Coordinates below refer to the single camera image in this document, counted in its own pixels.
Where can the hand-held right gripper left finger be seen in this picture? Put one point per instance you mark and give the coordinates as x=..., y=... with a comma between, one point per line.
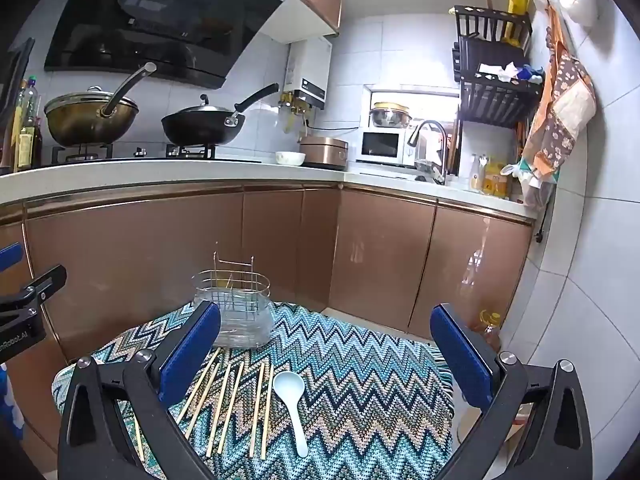
x=192, y=355

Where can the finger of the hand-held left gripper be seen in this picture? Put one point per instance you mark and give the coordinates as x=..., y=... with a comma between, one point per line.
x=10, y=257
x=47, y=280

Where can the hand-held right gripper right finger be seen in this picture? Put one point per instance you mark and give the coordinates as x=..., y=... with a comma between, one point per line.
x=462, y=360

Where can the set of wooden chopsticks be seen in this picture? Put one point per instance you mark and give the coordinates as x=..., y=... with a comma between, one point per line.
x=226, y=400

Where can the person's left hand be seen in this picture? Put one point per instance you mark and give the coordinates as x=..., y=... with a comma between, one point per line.
x=9, y=400

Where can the large cooking oil bottle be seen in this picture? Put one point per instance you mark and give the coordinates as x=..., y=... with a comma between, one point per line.
x=491, y=330

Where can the zigzag knitted cloth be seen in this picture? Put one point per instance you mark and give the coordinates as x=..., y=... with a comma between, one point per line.
x=360, y=390

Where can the brown kitchen base cabinets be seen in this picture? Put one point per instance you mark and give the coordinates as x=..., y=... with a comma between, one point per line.
x=150, y=245

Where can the oil bottle yellow label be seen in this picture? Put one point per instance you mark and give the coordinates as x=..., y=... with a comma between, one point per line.
x=27, y=147

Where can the brass wok with lid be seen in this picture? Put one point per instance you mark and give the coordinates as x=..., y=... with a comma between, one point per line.
x=90, y=122

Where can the black gas stove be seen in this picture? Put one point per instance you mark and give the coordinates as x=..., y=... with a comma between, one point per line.
x=150, y=156

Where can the brown thermal kettle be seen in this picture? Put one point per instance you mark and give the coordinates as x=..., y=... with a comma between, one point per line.
x=15, y=75

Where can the yellow detergent bottle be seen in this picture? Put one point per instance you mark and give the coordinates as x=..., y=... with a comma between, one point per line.
x=495, y=177

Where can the clear plastic bag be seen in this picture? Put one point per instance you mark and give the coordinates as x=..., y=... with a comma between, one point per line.
x=532, y=187

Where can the metal kitchen faucet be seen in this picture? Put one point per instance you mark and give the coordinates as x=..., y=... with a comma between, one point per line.
x=441, y=150

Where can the black wok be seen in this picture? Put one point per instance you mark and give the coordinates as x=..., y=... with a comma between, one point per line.
x=200, y=130

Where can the white bowl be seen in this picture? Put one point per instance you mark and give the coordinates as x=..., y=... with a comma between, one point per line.
x=290, y=158

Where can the white microwave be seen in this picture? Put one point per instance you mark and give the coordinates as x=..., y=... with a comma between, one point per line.
x=382, y=145

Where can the brown rice cooker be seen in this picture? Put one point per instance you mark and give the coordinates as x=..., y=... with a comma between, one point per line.
x=325, y=152

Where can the steel pot on microwave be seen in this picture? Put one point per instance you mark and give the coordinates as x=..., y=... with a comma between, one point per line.
x=389, y=116

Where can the black dish rack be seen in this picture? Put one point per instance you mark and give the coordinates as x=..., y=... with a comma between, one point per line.
x=495, y=100

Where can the yellow gas pipe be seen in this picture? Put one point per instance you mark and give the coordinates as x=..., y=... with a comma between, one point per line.
x=290, y=105

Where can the patterned hanging apron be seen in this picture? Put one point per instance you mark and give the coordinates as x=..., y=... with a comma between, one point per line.
x=560, y=105

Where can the white rag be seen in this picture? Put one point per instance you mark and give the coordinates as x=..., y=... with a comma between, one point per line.
x=497, y=71

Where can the blue cloth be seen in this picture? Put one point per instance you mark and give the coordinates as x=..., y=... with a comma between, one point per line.
x=531, y=74

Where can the black range hood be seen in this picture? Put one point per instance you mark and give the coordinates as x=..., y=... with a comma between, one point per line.
x=175, y=10

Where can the white water heater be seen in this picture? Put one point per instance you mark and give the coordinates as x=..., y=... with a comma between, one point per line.
x=312, y=70

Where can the yellow plastic container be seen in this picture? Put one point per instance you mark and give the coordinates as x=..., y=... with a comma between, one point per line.
x=517, y=5

